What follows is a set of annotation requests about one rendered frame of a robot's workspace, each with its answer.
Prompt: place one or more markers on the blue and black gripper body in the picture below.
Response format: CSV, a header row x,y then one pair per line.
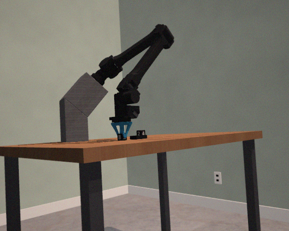
x,y
120,114

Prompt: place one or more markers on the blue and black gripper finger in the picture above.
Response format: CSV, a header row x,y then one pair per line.
x,y
115,128
122,128

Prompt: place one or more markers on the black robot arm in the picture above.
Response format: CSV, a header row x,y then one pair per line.
x,y
159,38

